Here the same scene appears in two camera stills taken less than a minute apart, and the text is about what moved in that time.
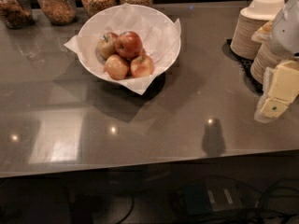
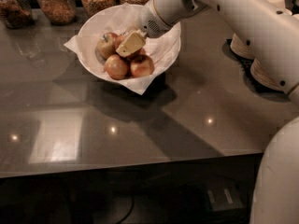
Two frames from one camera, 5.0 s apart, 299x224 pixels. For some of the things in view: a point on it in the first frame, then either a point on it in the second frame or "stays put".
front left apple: [116, 66] stays put
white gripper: [286, 32] -> [148, 20]
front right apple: [142, 66] stays put
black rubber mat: [246, 65] stays put
